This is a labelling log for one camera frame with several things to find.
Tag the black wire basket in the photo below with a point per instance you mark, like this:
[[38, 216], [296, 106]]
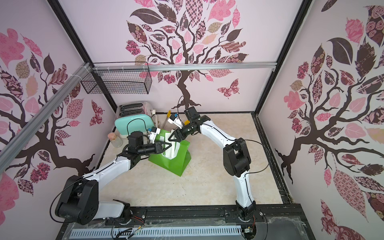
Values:
[[118, 78]]

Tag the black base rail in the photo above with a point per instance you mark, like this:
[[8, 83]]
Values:
[[228, 213]]

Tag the green reusable tote bag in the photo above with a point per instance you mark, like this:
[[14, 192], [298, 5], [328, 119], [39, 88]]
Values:
[[176, 158]]

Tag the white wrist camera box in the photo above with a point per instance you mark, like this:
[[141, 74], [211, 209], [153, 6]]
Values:
[[175, 119]]

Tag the aluminium frame rail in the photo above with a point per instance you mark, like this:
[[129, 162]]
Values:
[[12, 149]]

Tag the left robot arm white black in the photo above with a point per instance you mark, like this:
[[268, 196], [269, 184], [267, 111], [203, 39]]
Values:
[[79, 201]]

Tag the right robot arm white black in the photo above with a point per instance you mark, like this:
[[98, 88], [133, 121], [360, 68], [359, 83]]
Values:
[[236, 156]]

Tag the mint green toaster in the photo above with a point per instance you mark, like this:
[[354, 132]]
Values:
[[134, 116]]

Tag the white paper receipt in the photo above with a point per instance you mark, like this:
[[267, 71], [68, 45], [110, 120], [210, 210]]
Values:
[[172, 152]]

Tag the white slotted cable duct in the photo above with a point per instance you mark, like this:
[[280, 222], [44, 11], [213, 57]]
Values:
[[160, 233]]

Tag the yellow tipped metal tongs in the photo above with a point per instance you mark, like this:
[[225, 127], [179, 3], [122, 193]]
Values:
[[167, 126]]

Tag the glass bottle with cork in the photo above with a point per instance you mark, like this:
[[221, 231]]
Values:
[[115, 140]]

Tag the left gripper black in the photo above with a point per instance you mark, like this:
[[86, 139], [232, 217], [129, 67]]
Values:
[[158, 146]]

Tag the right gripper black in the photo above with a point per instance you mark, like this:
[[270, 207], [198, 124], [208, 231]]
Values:
[[179, 134]]

